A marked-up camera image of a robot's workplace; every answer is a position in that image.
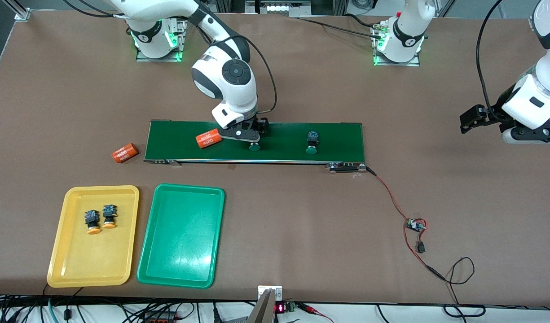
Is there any green conveyor belt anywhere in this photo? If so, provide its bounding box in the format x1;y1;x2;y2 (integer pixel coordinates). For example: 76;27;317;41
143;120;366;173

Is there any black power strip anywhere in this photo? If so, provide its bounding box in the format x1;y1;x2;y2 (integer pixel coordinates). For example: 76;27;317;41
142;312;179;323

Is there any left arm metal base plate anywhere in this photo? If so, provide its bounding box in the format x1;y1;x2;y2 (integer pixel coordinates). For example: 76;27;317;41
371;22;421;67

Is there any red clip lead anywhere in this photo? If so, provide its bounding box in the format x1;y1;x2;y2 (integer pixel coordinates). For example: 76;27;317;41
297;303;334;323

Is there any aluminium frame with light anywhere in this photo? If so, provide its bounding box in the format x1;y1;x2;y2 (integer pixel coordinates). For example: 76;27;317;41
214;0;349;18

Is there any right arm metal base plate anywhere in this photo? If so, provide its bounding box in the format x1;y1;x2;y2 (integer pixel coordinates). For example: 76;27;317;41
136;13;188;62

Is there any grey metal camera mount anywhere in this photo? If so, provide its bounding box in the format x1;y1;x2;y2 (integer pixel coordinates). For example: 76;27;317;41
246;286;283;323

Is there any black cable on table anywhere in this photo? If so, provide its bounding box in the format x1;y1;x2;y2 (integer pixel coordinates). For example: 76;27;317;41
299;13;383;40

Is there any yellow push button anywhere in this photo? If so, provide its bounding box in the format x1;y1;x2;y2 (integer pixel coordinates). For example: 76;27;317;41
101;204;118;229
85;210;101;235

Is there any aluminium profile post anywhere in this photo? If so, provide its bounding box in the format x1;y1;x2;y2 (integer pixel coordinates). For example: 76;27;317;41
3;0;31;21

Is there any orange cylinder with print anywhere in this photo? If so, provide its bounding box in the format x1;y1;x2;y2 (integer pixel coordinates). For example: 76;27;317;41
112;143;137;164
196;129;223;149

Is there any yellow plastic tray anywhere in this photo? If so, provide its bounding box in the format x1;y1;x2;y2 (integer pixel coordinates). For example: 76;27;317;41
47;185;140;288

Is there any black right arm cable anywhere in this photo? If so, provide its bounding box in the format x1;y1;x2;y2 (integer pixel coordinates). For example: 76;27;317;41
212;36;277;113

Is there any green plastic tray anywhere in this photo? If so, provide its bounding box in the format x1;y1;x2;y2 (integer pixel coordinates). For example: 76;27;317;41
136;183;225;289

